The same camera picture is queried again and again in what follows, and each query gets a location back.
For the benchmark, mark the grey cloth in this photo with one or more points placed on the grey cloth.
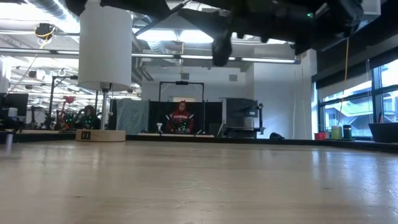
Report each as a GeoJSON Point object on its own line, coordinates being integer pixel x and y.
{"type": "Point", "coordinates": [132, 115]}

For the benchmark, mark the pale green cup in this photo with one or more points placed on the pale green cup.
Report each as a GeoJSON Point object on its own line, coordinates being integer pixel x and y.
{"type": "Point", "coordinates": [336, 132]}

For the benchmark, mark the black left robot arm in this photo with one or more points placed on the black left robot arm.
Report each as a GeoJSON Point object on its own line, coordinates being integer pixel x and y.
{"type": "Point", "coordinates": [140, 6]}

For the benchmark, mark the small white stand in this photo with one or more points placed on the small white stand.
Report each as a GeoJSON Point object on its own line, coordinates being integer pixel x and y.
{"type": "Point", "coordinates": [159, 125]}

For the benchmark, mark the black bin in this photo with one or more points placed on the black bin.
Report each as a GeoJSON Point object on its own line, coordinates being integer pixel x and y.
{"type": "Point", "coordinates": [384, 132]}

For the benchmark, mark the background black robot arm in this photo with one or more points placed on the background black robot arm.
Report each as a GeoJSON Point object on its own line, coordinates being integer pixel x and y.
{"type": "Point", "coordinates": [260, 118]}

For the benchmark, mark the window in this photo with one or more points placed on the window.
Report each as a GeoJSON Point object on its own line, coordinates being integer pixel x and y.
{"type": "Point", "coordinates": [354, 115]}

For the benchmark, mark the white lamp with wooden base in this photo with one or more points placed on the white lamp with wooden base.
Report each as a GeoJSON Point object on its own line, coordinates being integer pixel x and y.
{"type": "Point", "coordinates": [105, 56]}

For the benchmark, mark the black dome object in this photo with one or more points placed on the black dome object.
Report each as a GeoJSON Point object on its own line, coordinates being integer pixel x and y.
{"type": "Point", "coordinates": [276, 136]}

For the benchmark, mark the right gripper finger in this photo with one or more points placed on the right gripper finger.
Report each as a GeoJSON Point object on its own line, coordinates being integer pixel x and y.
{"type": "Point", "coordinates": [227, 46]}
{"type": "Point", "coordinates": [218, 49]}

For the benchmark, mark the person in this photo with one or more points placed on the person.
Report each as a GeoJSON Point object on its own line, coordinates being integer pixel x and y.
{"type": "Point", "coordinates": [181, 116]}
{"type": "Point", "coordinates": [89, 116]}

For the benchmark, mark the black camera gantry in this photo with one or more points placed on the black camera gantry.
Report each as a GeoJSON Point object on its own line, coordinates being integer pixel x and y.
{"type": "Point", "coordinates": [182, 83]}

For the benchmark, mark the black monitor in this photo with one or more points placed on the black monitor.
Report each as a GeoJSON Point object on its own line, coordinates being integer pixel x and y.
{"type": "Point", "coordinates": [20, 101]}

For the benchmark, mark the black aluminium table frame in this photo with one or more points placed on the black aluminium table frame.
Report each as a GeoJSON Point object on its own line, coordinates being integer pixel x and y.
{"type": "Point", "coordinates": [248, 141]}

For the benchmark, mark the red stand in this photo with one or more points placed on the red stand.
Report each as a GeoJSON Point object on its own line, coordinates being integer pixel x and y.
{"type": "Point", "coordinates": [69, 99]}

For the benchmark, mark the ceiling dome camera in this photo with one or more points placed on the ceiling dome camera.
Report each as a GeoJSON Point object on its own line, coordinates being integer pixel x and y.
{"type": "Point", "coordinates": [45, 30]}

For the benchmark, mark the black tumbler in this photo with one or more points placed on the black tumbler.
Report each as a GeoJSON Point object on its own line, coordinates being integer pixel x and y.
{"type": "Point", "coordinates": [347, 132]}

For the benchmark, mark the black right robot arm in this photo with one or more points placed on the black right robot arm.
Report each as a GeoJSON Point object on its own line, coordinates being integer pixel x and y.
{"type": "Point", "coordinates": [335, 18]}

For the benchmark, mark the black tripod stand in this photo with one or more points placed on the black tripod stand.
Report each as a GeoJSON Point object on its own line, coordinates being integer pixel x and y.
{"type": "Point", "coordinates": [53, 90]}

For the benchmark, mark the silver air duct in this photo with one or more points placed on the silver air duct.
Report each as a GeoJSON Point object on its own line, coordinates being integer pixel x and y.
{"type": "Point", "coordinates": [371, 7]}

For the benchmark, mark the long ceiling light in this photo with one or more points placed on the long ceiling light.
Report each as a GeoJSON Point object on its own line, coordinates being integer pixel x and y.
{"type": "Point", "coordinates": [192, 57]}

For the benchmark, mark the black backdrop panel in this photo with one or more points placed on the black backdrop panel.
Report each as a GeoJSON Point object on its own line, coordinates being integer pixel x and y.
{"type": "Point", "coordinates": [211, 115]}

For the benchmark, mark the white cup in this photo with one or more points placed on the white cup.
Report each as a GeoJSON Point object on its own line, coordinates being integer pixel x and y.
{"type": "Point", "coordinates": [13, 113]}

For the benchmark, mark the red cup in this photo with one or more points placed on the red cup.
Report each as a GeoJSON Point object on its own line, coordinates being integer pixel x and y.
{"type": "Point", "coordinates": [319, 136]}

